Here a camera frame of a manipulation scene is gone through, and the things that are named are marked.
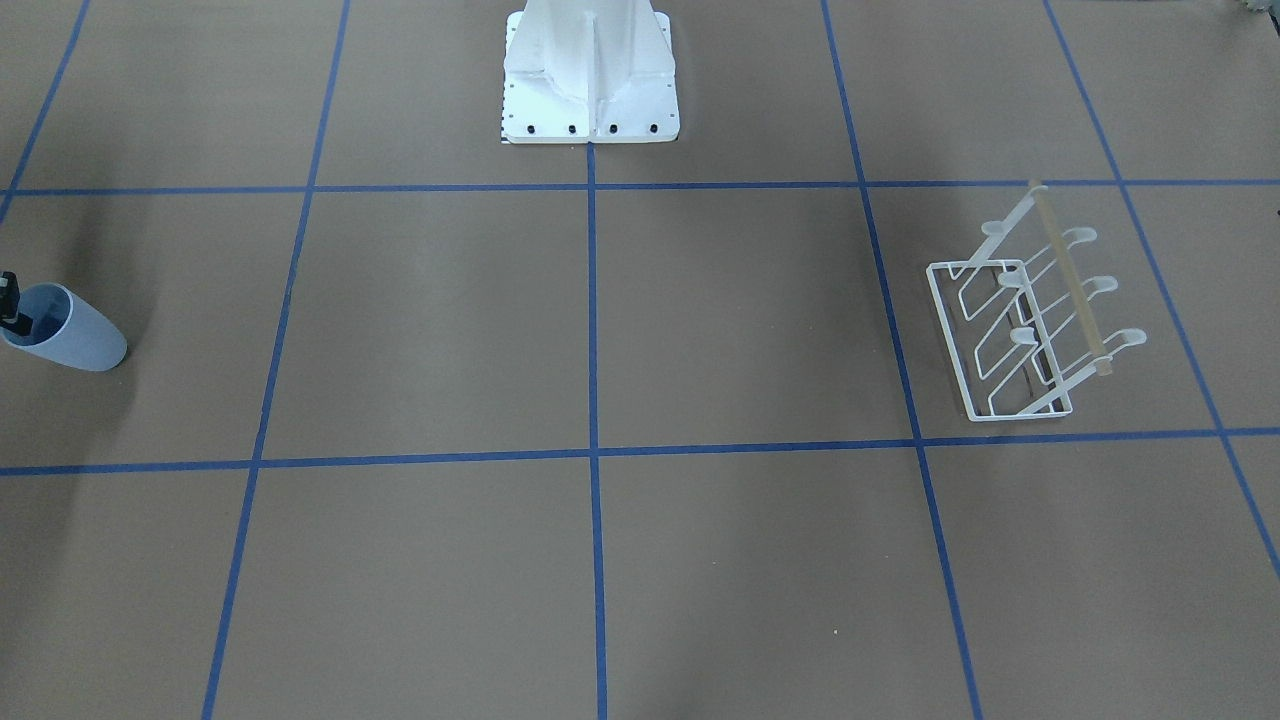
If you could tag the white wire cup holder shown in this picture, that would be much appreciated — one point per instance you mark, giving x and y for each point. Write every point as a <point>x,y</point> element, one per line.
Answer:
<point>1017,315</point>

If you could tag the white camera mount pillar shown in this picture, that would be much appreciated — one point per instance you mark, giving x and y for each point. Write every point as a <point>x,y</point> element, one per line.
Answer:
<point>589,72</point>

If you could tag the blue plastic cup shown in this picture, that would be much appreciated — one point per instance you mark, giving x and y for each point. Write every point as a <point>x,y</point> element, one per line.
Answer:
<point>66,330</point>

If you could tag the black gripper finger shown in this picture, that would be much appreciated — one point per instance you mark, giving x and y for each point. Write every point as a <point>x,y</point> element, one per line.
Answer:
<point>12,319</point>

